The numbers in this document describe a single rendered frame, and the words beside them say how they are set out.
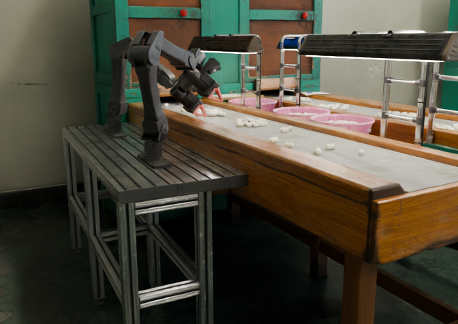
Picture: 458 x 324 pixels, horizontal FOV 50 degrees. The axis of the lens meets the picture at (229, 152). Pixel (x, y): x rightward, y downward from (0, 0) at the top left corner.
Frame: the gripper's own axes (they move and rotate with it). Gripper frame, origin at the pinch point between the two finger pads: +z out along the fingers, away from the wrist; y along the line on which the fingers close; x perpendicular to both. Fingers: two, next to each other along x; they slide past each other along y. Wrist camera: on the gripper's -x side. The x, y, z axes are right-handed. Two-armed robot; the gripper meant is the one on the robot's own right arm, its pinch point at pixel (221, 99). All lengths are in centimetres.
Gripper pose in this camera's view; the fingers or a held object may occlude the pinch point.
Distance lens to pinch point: 203.8
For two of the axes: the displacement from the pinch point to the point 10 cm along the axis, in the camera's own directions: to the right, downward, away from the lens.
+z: 6.7, 5.5, 5.0
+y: -4.8, -1.9, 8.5
